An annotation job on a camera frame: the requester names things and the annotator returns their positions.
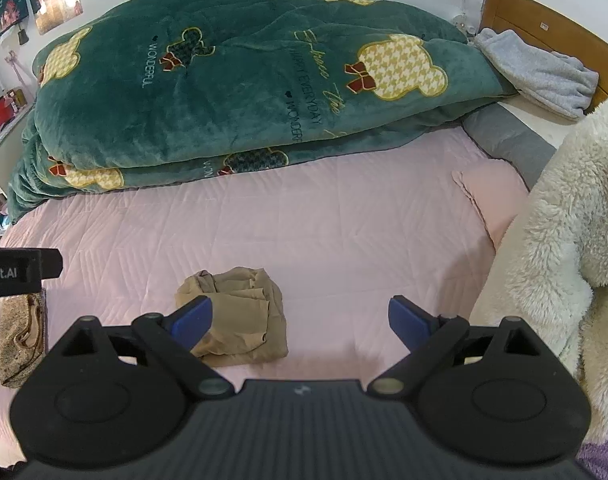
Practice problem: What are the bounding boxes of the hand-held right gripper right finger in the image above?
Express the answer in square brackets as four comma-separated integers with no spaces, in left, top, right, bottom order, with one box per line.
[368,295,547,401]

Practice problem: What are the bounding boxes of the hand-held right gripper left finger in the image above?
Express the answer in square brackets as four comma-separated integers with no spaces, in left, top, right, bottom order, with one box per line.
[64,295,235,401]

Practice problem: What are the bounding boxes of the beige pants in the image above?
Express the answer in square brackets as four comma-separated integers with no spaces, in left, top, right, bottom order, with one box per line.
[175,267,290,361]

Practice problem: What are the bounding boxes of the brown patterned cloth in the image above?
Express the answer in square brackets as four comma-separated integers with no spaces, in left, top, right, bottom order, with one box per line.
[0,287,50,389]

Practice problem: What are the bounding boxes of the white desk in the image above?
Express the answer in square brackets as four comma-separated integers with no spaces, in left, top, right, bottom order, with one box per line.
[0,102,38,198]

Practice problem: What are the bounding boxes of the pink pillow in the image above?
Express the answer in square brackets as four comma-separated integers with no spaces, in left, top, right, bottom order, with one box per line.
[451,161,530,256]

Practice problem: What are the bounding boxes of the white fluffy blanket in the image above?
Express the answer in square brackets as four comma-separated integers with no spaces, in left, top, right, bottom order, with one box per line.
[469,91,608,443]

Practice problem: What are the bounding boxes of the grey pillow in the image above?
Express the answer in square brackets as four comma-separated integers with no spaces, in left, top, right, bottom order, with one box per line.
[461,106,557,193]

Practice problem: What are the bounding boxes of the green printed blanket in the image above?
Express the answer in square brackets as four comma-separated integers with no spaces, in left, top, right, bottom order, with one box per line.
[6,0,520,226]

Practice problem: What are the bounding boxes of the purple fuzzy cloth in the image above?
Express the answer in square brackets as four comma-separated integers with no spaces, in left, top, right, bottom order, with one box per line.
[576,432,608,480]

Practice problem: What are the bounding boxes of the grey fleece garment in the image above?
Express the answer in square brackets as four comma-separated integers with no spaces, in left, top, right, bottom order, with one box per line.
[471,27,600,120]

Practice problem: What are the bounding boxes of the wooden headboard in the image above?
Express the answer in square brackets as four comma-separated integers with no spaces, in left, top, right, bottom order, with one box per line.
[479,0,608,116]

